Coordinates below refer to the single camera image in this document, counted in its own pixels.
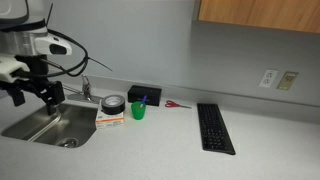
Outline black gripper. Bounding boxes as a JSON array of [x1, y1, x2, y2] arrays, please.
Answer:
[[0, 55, 65, 115]]

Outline blue pen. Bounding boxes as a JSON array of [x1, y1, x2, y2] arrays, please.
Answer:
[[140, 95, 147, 108]]

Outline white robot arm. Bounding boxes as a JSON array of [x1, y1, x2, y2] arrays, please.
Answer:
[[0, 0, 72, 115]]

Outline green plastic cup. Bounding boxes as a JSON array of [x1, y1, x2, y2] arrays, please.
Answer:
[[131, 101, 146, 120]]

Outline stainless steel sink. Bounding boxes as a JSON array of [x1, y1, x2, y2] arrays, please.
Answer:
[[1, 104, 97, 148]]

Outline chrome faucet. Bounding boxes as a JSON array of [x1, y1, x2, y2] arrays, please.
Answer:
[[63, 75, 101, 104]]

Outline white orange cardboard box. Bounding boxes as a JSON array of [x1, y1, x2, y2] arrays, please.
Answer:
[[95, 102, 125, 129]]

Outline black rectangular box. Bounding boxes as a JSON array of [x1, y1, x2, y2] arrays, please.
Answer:
[[127, 85, 162, 106]]

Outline black keyboard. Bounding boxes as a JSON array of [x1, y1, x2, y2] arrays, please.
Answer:
[[197, 103, 236, 155]]

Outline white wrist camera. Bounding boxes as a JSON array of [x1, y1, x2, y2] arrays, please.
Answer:
[[35, 34, 72, 55]]

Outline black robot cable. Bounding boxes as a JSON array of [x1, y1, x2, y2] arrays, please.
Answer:
[[19, 3, 114, 79]]

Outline black duct tape roll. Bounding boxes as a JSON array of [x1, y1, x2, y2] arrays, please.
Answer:
[[101, 95, 125, 115]]

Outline red handled scissors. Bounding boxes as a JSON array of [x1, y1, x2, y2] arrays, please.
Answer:
[[165, 100, 191, 109]]

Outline white wall outlet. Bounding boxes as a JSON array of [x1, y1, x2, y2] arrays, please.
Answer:
[[259, 69, 278, 88]]

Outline beige wall plate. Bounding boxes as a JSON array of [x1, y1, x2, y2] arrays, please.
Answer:
[[277, 71, 299, 90]]

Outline wooden wall cabinet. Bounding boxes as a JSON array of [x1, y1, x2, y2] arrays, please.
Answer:
[[197, 0, 320, 33]]

